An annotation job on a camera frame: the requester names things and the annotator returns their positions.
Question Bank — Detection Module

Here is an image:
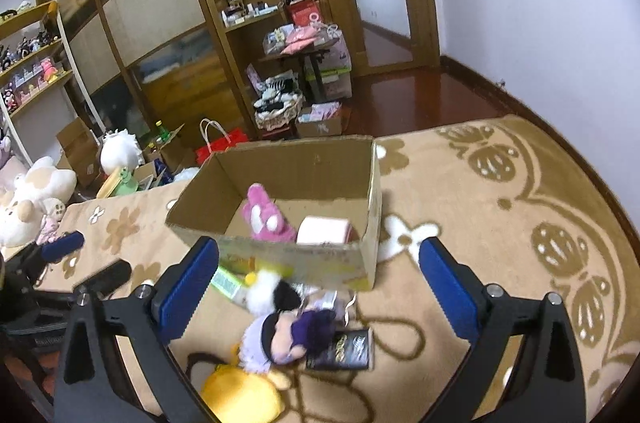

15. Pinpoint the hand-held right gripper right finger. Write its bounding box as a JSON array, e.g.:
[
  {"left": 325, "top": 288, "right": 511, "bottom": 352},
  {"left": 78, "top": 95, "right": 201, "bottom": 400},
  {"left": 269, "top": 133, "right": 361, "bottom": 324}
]
[{"left": 419, "top": 237, "right": 587, "bottom": 423}]

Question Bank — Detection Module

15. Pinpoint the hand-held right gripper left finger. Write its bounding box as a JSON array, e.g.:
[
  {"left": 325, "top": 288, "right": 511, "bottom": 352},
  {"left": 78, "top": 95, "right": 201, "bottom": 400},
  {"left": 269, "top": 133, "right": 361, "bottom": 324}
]
[{"left": 52, "top": 235, "right": 221, "bottom": 423}]

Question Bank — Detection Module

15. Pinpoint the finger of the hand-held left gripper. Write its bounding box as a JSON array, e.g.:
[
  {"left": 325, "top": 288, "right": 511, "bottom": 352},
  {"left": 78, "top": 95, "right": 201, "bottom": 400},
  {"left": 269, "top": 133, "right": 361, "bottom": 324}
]
[
  {"left": 15, "top": 230, "right": 85, "bottom": 279},
  {"left": 72, "top": 259, "right": 132, "bottom": 297}
]

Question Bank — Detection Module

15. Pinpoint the green packet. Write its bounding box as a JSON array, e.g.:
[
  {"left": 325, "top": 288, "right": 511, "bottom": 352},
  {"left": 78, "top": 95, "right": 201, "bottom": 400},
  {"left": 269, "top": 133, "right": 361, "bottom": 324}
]
[{"left": 210, "top": 265, "right": 251, "bottom": 301}]

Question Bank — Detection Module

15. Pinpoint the white black plush toy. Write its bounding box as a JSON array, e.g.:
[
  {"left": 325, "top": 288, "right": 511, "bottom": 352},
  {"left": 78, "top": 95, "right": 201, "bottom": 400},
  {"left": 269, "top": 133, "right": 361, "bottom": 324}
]
[{"left": 245, "top": 270, "right": 303, "bottom": 316}]

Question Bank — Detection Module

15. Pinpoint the purple plush doll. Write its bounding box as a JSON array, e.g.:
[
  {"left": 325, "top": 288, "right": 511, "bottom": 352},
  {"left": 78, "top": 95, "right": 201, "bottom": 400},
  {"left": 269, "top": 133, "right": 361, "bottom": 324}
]
[{"left": 239, "top": 308, "right": 338, "bottom": 374}]

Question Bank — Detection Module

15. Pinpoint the yellow plush toy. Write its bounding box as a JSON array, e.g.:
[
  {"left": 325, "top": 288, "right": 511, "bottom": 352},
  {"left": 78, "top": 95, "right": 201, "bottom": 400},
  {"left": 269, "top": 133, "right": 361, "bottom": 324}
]
[{"left": 200, "top": 343, "right": 291, "bottom": 423}]

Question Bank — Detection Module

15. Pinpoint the black packet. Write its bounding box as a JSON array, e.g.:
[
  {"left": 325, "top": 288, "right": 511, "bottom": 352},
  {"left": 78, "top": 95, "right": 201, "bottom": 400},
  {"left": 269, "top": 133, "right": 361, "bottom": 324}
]
[{"left": 305, "top": 328, "right": 376, "bottom": 371}]

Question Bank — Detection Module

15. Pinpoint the silver packet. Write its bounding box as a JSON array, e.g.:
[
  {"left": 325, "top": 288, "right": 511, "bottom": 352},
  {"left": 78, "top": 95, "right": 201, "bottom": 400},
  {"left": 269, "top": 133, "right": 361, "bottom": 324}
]
[{"left": 300, "top": 285, "right": 351, "bottom": 319}]

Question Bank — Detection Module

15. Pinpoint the small pink plush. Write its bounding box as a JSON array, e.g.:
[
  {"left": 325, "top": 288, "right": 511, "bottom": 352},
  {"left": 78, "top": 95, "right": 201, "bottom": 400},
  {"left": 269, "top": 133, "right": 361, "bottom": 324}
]
[{"left": 37, "top": 213, "right": 63, "bottom": 244}]

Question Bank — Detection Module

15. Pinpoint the large white brown plush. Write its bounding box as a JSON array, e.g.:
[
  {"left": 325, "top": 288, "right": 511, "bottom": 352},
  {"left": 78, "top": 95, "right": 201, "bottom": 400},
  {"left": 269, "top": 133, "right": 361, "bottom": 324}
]
[{"left": 0, "top": 156, "right": 78, "bottom": 249}]

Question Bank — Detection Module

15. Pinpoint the green frog toy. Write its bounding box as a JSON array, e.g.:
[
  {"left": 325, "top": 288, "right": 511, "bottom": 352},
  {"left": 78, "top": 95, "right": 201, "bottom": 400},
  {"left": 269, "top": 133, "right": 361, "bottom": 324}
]
[{"left": 96, "top": 166, "right": 138, "bottom": 199}]

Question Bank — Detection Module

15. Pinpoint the beige patterned blanket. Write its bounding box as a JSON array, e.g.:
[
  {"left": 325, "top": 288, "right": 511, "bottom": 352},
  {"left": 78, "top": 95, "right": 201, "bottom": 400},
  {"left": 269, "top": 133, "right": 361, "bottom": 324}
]
[{"left": 35, "top": 113, "right": 631, "bottom": 423}]

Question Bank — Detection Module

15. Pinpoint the brown empty cardboard box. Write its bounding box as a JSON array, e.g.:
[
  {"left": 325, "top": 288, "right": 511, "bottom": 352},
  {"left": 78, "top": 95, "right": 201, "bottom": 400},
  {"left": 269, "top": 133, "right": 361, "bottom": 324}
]
[{"left": 56, "top": 117, "right": 103, "bottom": 189}]

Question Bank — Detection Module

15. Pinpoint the white round plush toy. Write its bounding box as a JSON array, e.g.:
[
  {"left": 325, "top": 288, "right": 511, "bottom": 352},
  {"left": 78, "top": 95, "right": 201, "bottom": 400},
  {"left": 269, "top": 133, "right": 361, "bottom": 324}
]
[{"left": 100, "top": 129, "right": 141, "bottom": 171}]

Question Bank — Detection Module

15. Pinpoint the cardboard box with bottle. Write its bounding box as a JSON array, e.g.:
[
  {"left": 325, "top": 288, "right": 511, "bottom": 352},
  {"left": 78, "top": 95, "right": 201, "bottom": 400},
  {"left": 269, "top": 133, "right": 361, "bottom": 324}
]
[{"left": 142, "top": 123, "right": 196, "bottom": 174}]

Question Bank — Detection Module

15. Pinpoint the red paper bag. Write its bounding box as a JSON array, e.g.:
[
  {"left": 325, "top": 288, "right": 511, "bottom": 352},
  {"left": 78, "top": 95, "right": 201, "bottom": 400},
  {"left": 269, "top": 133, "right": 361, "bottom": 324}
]
[{"left": 195, "top": 119, "right": 251, "bottom": 166}]

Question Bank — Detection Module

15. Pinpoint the row of figurines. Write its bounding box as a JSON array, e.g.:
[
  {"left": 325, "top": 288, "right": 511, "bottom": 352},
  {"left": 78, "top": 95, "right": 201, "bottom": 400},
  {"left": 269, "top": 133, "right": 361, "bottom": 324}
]
[{"left": 0, "top": 23, "right": 68, "bottom": 111}]

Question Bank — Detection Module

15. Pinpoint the lace trimmed basket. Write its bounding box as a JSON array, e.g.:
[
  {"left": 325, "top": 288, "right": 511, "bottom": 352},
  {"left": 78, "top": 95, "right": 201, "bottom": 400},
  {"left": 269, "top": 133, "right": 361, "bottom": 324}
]
[{"left": 252, "top": 96, "right": 306, "bottom": 134}]

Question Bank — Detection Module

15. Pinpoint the cardboard box of pink packets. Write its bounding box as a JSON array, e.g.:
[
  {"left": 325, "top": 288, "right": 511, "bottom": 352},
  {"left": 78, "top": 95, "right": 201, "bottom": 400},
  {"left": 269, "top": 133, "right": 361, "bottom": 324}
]
[{"left": 295, "top": 102, "right": 343, "bottom": 138}]

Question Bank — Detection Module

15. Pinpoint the small dark wooden table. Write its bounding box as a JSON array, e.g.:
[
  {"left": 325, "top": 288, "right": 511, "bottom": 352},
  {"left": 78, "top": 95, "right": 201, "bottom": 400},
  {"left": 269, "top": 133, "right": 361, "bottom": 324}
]
[{"left": 260, "top": 38, "right": 346, "bottom": 104}]

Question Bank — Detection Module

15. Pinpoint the wooden wardrobe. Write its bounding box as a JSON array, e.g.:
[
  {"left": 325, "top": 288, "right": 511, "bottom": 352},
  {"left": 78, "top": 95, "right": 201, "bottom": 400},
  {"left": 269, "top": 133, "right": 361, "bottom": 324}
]
[{"left": 32, "top": 0, "right": 261, "bottom": 144}]

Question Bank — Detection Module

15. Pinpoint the pile of pink packets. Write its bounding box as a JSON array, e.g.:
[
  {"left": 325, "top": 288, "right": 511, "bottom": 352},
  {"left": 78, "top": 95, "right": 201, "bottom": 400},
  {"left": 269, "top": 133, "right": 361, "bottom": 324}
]
[{"left": 280, "top": 26, "right": 321, "bottom": 54}]

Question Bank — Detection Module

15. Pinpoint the red box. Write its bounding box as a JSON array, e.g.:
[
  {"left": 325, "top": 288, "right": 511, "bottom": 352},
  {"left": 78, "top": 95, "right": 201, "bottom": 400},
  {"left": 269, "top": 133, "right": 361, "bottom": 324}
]
[{"left": 290, "top": 0, "right": 321, "bottom": 29}]

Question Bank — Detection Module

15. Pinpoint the white shelf frame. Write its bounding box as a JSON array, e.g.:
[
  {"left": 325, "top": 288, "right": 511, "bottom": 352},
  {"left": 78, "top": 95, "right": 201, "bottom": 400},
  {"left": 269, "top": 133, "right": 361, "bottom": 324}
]
[{"left": 50, "top": 0, "right": 108, "bottom": 134}]

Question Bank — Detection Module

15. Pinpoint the yellow wall shelf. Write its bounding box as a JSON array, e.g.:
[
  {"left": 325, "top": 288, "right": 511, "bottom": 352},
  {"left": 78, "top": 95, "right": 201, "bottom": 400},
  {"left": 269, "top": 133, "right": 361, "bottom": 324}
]
[{"left": 0, "top": 0, "right": 76, "bottom": 119}]

